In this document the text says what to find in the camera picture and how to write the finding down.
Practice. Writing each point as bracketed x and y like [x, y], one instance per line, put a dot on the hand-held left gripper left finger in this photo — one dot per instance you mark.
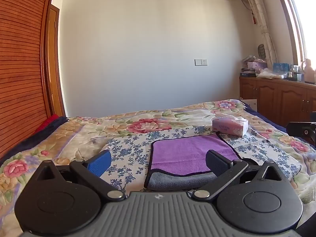
[100, 164]

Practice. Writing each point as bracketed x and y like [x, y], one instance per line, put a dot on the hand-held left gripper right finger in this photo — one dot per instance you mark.
[216, 164]

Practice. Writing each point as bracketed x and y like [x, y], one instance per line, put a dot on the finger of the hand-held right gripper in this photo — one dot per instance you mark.
[300, 131]

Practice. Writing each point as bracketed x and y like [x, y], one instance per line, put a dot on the purple and grey towel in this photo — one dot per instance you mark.
[185, 153]

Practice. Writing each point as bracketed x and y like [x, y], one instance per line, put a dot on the dark blue blanket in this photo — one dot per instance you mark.
[271, 121]
[32, 138]

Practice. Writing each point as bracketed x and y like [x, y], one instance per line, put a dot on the blue floral cloth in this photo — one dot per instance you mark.
[128, 148]

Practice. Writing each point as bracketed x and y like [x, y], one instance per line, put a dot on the pink tissue box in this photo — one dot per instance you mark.
[229, 127]

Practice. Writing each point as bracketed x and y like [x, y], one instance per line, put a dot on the wooden cabinet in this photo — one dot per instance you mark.
[276, 98]

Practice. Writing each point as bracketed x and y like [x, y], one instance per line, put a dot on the white flat box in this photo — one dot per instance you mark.
[250, 104]

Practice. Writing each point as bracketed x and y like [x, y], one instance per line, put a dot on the pink jug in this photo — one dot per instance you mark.
[309, 72]

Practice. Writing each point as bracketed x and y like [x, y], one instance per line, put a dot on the floral bedspread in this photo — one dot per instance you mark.
[148, 123]

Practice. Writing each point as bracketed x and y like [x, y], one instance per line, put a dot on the clear plastic bag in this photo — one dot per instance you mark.
[271, 74]

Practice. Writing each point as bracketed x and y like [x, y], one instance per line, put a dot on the blue box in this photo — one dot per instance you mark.
[280, 67]

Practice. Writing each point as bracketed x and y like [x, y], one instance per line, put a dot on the red cloth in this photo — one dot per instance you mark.
[47, 123]

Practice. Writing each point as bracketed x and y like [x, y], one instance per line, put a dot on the stack of dark books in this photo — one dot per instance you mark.
[248, 73]

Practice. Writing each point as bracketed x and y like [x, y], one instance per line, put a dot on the lavender box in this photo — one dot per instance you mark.
[256, 66]

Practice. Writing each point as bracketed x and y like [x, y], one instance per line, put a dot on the dark hand fan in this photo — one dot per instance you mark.
[261, 51]

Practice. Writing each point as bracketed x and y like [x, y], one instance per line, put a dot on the patterned cream curtain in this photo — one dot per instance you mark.
[265, 29]

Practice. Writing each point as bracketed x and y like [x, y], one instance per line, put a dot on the wooden room door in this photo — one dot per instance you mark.
[53, 66]

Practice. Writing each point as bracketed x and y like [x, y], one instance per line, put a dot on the window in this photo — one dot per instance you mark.
[302, 17]

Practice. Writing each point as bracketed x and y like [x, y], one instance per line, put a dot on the red hanging tassel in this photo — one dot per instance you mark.
[254, 17]

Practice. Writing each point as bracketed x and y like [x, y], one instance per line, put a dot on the louvered wooden wardrobe door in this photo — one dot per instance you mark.
[19, 66]

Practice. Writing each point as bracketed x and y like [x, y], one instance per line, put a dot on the white wall socket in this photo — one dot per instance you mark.
[201, 62]

